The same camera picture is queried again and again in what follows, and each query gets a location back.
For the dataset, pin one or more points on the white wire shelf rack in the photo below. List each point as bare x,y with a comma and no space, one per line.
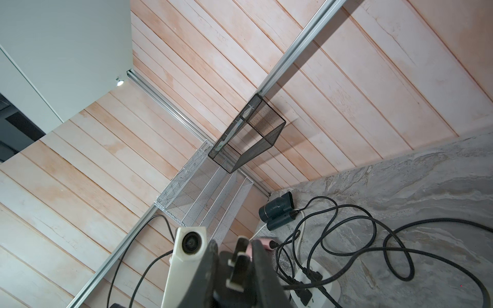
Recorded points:
203,194

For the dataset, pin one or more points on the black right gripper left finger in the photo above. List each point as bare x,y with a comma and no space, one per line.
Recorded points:
201,290

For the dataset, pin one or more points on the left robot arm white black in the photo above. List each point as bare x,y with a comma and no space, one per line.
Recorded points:
139,277

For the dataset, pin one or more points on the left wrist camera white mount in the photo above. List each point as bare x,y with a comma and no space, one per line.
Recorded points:
188,250

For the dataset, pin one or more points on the black folded hair dryer left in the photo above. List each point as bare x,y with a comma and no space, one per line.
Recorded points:
279,212

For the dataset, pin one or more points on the black mesh wall basket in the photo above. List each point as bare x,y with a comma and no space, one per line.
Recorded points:
253,131

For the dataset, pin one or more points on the pink hair dryer left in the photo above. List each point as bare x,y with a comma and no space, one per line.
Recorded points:
268,244

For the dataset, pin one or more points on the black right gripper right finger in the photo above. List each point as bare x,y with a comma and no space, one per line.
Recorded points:
268,291

